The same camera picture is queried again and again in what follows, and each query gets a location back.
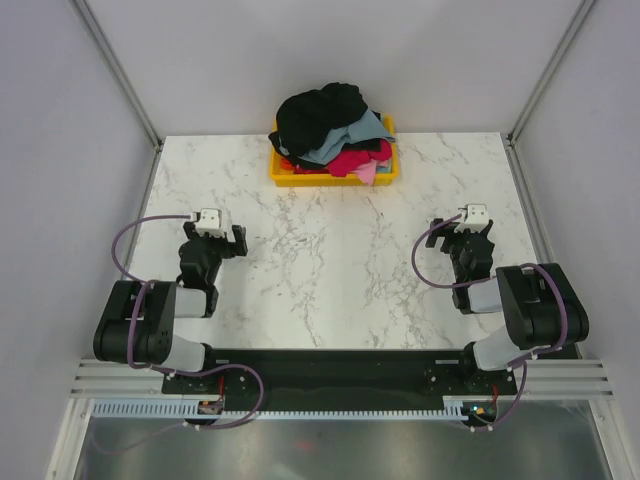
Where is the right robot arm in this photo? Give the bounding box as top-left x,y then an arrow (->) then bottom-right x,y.
411,216 -> 590,394

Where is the red t shirt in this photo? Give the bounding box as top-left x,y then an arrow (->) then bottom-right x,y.
327,139 -> 392,177

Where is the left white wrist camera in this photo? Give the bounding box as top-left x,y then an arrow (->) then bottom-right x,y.
190,208 -> 226,238

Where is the grey blue t shirt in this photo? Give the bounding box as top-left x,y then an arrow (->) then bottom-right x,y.
269,109 -> 396,165

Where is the aluminium frame rail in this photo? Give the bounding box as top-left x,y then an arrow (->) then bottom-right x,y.
70,359 -> 613,401

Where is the aluminium corner post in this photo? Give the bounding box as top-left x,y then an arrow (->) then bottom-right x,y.
504,0 -> 597,148
69,0 -> 163,152

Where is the yellow plastic bin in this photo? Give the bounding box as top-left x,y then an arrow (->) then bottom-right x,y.
269,113 -> 399,187

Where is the black t shirt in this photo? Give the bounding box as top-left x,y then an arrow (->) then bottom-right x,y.
269,82 -> 368,157

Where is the white slotted cable duct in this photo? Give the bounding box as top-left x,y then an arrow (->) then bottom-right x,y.
91,399 -> 468,421

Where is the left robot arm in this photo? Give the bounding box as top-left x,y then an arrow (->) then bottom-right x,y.
93,209 -> 248,393

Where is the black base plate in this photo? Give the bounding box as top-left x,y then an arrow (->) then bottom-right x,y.
162,349 -> 517,410

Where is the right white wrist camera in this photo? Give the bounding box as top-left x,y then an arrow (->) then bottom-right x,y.
455,203 -> 491,233

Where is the left aluminium corner post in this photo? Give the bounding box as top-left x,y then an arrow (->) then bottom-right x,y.
69,0 -> 163,152

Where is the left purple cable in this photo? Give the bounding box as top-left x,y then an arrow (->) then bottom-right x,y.
92,212 -> 265,455

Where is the pink t shirt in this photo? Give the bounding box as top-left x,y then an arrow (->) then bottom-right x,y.
353,160 -> 377,186

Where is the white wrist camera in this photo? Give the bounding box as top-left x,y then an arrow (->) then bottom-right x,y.
455,203 -> 491,233
190,208 -> 226,238

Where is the right aluminium corner post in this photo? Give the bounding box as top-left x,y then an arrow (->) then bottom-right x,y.
504,0 -> 597,148

